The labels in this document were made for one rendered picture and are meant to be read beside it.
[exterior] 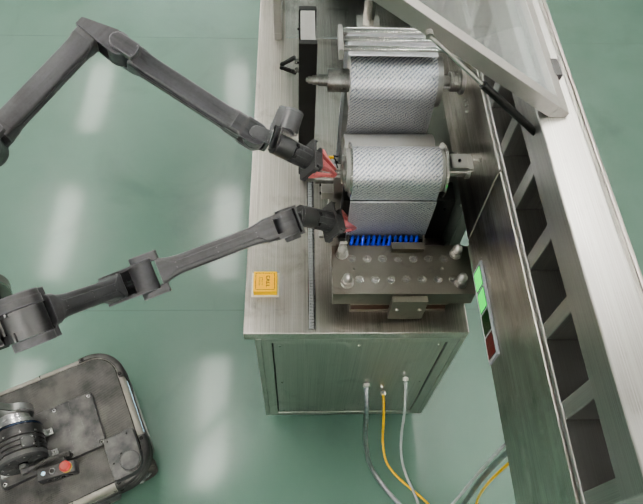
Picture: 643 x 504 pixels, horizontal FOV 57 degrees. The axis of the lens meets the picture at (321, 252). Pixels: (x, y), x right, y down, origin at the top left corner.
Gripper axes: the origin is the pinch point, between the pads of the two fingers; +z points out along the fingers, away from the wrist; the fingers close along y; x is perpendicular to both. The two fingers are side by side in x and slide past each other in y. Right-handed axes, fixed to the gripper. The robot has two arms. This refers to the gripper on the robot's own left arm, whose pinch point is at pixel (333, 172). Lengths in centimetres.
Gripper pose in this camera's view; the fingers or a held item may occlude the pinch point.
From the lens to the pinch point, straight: 162.7
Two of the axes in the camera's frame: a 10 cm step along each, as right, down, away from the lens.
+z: 7.8, 3.1, 5.5
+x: 6.3, -4.2, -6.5
